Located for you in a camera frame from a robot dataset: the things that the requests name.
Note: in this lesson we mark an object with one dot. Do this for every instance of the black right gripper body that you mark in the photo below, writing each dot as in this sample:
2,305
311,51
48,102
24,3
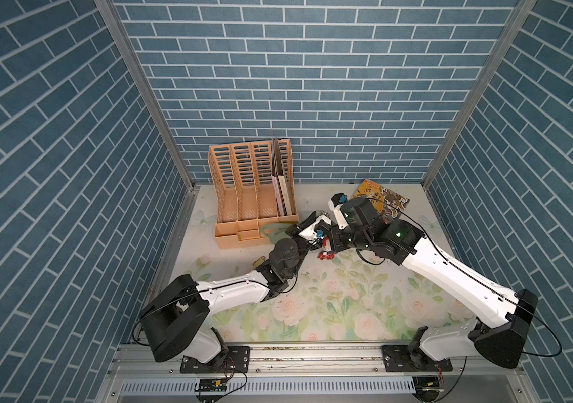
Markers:
341,239

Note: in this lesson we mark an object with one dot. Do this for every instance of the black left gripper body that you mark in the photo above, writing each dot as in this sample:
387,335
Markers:
291,232

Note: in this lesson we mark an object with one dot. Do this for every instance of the white red toy decoration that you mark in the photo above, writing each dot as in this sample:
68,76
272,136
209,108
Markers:
326,252

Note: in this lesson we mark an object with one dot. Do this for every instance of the green fabric bag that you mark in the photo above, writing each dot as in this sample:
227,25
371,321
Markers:
276,231

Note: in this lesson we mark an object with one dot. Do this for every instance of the yellow plush decoration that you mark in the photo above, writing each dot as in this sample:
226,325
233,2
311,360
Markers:
261,262

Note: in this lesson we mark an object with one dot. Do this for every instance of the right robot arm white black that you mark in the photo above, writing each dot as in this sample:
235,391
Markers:
502,318

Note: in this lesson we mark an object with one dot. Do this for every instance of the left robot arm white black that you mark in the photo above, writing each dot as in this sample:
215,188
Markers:
172,321

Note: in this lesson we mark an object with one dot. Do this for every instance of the orange illustrated comic book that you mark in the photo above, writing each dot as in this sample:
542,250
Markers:
387,202

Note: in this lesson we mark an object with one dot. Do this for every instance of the floral table mat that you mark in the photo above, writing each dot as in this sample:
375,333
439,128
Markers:
352,297

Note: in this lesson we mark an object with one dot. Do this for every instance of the small connector module right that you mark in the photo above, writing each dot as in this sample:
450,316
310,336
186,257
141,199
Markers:
427,388

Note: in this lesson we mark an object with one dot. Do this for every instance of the green circuit board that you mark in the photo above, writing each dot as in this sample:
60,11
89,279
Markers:
218,386

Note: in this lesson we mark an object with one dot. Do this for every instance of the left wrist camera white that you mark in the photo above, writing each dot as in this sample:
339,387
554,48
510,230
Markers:
323,226

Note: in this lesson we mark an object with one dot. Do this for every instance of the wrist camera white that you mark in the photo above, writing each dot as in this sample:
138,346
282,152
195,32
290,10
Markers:
335,204
323,226

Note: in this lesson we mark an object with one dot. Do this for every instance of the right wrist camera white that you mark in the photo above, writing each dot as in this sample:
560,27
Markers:
335,204

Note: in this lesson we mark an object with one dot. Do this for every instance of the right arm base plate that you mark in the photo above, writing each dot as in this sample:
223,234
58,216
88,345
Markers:
410,358

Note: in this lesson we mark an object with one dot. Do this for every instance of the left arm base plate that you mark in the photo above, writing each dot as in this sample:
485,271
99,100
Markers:
209,354

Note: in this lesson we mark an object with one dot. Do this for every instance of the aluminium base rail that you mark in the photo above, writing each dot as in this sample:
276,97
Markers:
269,360

